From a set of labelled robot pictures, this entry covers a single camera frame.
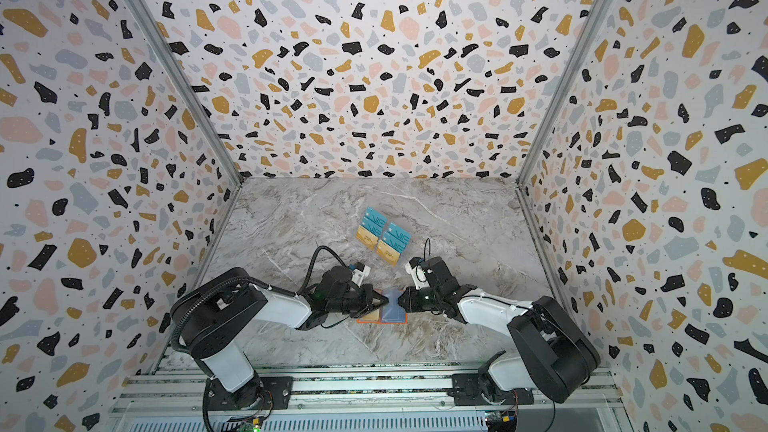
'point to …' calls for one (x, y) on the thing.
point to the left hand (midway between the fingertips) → (395, 299)
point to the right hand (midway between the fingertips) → (397, 297)
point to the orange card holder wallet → (392, 312)
